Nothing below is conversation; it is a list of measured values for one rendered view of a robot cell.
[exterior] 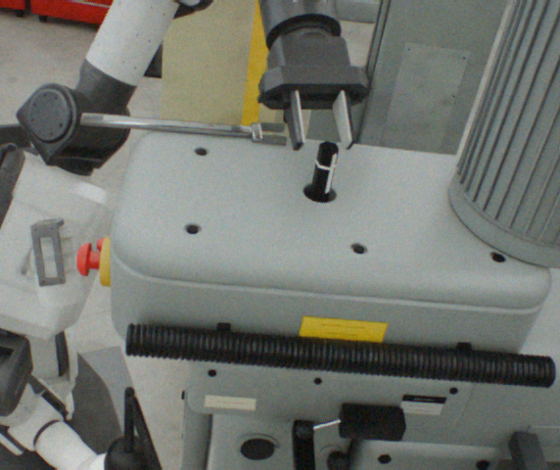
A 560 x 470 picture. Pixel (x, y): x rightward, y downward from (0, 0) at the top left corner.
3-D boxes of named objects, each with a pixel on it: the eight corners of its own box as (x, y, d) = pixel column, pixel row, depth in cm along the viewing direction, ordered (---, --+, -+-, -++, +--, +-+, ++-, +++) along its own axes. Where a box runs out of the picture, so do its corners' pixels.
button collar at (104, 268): (99, 296, 87) (98, 258, 83) (107, 263, 91) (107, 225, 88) (116, 298, 87) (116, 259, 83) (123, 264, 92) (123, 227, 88)
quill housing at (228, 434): (198, 542, 109) (214, 408, 89) (206, 429, 125) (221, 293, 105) (324, 549, 110) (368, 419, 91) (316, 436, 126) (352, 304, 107)
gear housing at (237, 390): (185, 419, 87) (190, 363, 81) (199, 281, 106) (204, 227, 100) (457, 438, 90) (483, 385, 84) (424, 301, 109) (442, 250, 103)
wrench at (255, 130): (79, 129, 85) (79, 123, 84) (84, 113, 88) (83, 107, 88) (286, 145, 88) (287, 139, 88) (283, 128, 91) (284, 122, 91)
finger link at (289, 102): (299, 154, 80) (290, 104, 82) (306, 140, 77) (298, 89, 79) (285, 154, 79) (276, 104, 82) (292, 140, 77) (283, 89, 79)
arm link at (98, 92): (63, 47, 109) (24, 125, 113) (103, 77, 106) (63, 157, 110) (110, 61, 120) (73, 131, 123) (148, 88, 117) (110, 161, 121)
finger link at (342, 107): (350, 139, 78) (341, 89, 80) (341, 153, 81) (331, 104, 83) (364, 138, 79) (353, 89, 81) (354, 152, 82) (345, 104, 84)
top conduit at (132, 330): (124, 363, 74) (124, 340, 72) (130, 333, 77) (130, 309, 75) (548, 395, 78) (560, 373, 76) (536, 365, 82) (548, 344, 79)
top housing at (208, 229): (102, 361, 79) (99, 250, 69) (134, 215, 100) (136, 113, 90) (517, 393, 84) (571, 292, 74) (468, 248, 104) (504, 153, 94)
